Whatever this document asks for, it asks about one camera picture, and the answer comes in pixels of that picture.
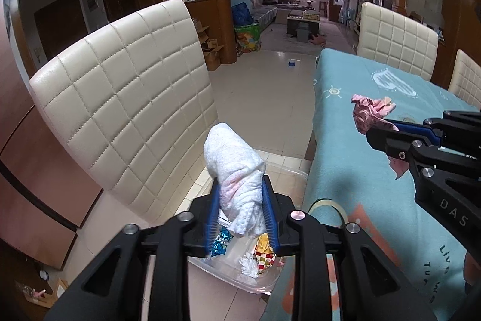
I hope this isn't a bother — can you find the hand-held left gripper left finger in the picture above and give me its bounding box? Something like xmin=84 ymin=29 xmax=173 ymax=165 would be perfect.
xmin=44 ymin=180 xmax=222 ymax=321

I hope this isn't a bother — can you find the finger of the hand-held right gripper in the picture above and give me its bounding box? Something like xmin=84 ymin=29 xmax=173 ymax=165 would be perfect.
xmin=389 ymin=110 xmax=481 ymax=149
xmin=366 ymin=125 xmax=481 ymax=181

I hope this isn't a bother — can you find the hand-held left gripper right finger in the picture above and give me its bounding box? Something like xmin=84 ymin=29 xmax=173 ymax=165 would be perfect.
xmin=262 ymin=175 xmax=438 ymax=321

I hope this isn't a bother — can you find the blue foil candy wrapper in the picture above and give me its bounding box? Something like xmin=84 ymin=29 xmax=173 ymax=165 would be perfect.
xmin=210 ymin=227 xmax=234 ymax=258

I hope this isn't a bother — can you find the pink wrapper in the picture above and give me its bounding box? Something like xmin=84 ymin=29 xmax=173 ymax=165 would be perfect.
xmin=351 ymin=93 xmax=410 ymax=181

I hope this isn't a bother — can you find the gold red chequered wrapper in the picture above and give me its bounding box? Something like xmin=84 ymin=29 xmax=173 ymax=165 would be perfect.
xmin=253 ymin=234 xmax=277 ymax=271

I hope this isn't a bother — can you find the clear plastic container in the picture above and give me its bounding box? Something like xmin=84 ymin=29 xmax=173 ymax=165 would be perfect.
xmin=186 ymin=159 xmax=312 ymax=295

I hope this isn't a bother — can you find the small white tissue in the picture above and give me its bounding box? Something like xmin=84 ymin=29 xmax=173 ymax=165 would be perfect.
xmin=239 ymin=253 xmax=260 ymax=278

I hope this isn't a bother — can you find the large white tissue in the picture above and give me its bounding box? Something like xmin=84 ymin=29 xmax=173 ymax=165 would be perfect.
xmin=204 ymin=122 xmax=268 ymax=237

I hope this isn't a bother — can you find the person's right hand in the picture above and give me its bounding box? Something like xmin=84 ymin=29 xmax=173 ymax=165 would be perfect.
xmin=463 ymin=252 xmax=481 ymax=293

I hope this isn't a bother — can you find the teal printed tablecloth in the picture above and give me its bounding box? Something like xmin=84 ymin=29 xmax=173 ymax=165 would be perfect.
xmin=259 ymin=48 xmax=481 ymax=321

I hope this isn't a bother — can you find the clear tape roll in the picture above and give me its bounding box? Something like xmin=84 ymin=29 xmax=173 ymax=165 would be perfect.
xmin=310 ymin=198 xmax=347 ymax=227

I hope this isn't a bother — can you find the coffee table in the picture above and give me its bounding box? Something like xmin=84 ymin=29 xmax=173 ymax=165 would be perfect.
xmin=286 ymin=9 xmax=321 ymax=36

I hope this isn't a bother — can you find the large cream quilted chair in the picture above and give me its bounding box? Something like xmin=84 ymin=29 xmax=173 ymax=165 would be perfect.
xmin=29 ymin=0 xmax=219 ymax=226

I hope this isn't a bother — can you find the pile of cardboard boxes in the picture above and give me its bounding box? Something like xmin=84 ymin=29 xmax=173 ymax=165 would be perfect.
xmin=193 ymin=18 xmax=225 ymax=71

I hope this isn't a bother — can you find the colourful woven bag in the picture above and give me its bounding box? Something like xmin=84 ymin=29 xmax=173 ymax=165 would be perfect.
xmin=235 ymin=23 xmax=262 ymax=53

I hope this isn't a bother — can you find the grey sofa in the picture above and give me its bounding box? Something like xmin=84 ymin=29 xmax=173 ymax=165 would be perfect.
xmin=225 ymin=0 xmax=279 ymax=30

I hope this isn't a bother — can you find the wooden partition cabinet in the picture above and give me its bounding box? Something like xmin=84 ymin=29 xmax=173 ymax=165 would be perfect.
xmin=184 ymin=0 xmax=238 ymax=66

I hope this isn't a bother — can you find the blue bag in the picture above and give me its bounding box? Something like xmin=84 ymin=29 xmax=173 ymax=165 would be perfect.
xmin=231 ymin=3 xmax=253 ymax=26

